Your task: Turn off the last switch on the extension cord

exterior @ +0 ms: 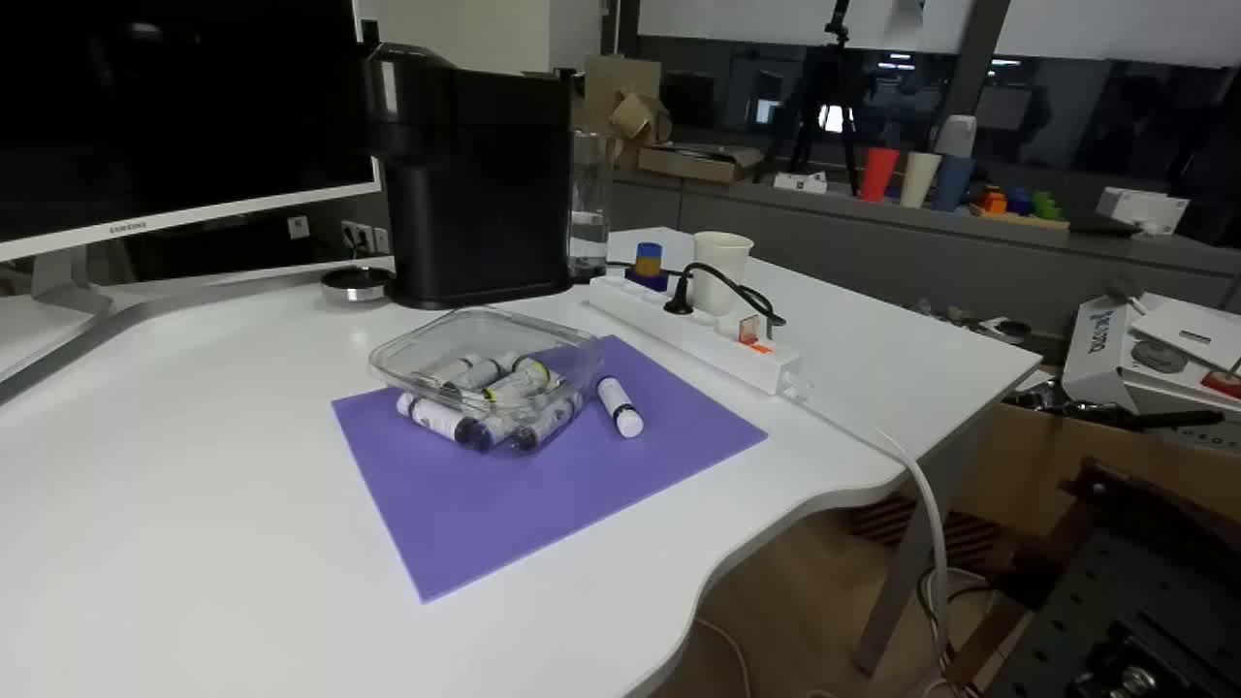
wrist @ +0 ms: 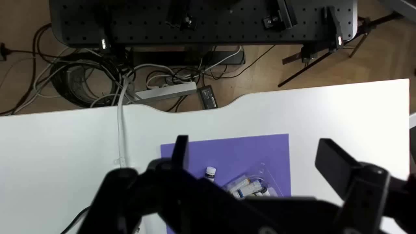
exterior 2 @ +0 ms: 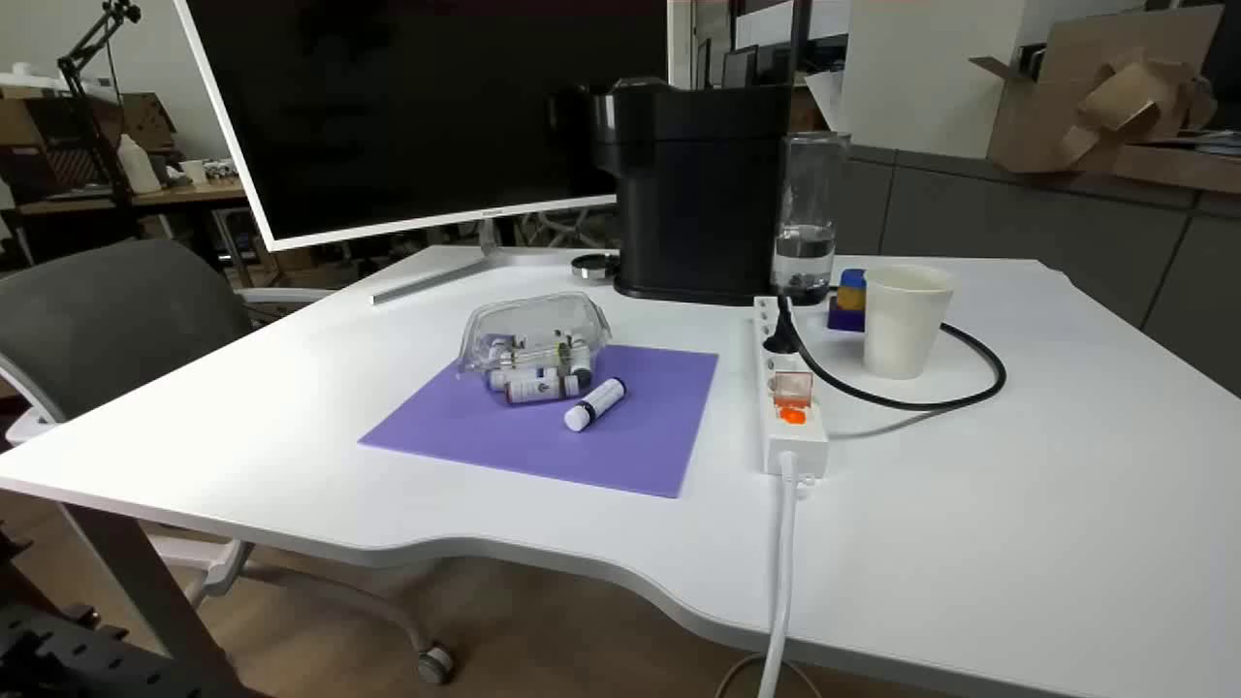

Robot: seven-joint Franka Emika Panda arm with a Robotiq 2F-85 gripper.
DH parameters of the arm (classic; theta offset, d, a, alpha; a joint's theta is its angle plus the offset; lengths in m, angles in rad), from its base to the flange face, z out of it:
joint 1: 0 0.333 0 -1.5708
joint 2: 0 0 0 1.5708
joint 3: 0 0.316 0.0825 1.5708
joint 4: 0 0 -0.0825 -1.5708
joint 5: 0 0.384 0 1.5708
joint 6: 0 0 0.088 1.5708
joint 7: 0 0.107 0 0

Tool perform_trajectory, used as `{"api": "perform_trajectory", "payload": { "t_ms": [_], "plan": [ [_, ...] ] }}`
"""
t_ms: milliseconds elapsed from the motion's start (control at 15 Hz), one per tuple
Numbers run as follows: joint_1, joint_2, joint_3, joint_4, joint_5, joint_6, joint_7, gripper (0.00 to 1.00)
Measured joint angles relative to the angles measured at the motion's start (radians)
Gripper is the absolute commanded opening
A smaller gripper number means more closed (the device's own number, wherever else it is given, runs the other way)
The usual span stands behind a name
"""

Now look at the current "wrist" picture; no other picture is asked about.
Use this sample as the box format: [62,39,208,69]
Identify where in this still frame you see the white extension cord cable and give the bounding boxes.
[115,75,132,169]

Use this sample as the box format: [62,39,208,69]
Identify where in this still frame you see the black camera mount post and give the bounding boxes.
[261,0,297,31]

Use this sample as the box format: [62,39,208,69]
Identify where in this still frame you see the black tripod legs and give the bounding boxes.
[276,12,405,88]

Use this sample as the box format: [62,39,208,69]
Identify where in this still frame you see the white floor power strip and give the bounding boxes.
[133,80,198,104]

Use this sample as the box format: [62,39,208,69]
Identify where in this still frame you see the black power adapter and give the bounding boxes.
[197,84,219,110]

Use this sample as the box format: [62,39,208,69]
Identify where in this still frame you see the purple mat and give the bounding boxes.
[159,132,292,234]

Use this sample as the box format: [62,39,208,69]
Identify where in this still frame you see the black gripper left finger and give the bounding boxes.
[76,134,253,234]

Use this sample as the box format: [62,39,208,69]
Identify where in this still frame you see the thin dark floor cable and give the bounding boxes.
[0,23,59,117]

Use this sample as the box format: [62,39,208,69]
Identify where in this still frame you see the white labelled vial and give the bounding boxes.
[224,175,252,195]
[235,179,267,199]

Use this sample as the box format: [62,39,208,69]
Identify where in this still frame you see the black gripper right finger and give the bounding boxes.
[314,138,416,234]

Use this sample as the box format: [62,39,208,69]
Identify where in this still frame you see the black perforated breadboard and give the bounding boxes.
[48,0,360,48]

